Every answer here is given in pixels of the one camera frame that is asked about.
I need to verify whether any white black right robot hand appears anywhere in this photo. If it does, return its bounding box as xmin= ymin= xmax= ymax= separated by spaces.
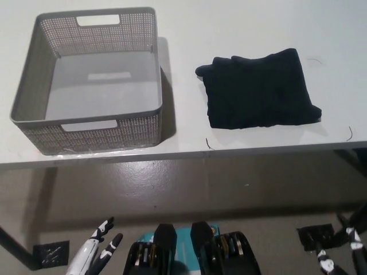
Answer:
xmin=304 ymin=213 xmax=367 ymax=275

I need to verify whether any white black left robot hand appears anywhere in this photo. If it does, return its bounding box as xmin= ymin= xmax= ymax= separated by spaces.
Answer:
xmin=66 ymin=217 xmax=124 ymax=275

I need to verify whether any black t-shirt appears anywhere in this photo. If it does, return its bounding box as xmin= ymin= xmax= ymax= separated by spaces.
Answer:
xmin=194 ymin=48 xmax=322 ymax=129

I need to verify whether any black floor tape patch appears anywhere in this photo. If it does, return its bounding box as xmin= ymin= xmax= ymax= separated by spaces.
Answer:
xmin=296 ymin=223 xmax=335 ymax=252
xmin=33 ymin=239 xmax=70 ymax=270

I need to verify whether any black left table leg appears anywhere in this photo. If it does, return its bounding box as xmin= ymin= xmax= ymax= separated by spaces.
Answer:
xmin=0 ymin=225 xmax=38 ymax=263

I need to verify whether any black left robot torso block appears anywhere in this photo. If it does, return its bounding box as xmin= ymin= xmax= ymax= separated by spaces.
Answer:
xmin=123 ymin=223 xmax=178 ymax=275

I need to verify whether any black robot torso block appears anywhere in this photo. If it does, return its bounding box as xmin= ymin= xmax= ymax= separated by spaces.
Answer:
xmin=123 ymin=223 xmax=178 ymax=275
xmin=190 ymin=222 xmax=261 ymax=275

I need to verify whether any teal robot torso plate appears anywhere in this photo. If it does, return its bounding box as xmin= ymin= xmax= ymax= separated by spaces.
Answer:
xmin=137 ymin=224 xmax=221 ymax=272

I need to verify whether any black right robot torso block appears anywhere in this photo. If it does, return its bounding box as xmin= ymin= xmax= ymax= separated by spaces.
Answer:
xmin=190 ymin=222 xmax=261 ymax=275

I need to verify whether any grey perforated plastic basket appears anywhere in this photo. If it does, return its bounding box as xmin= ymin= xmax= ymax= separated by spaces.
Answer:
xmin=10 ymin=7 xmax=165 ymax=156

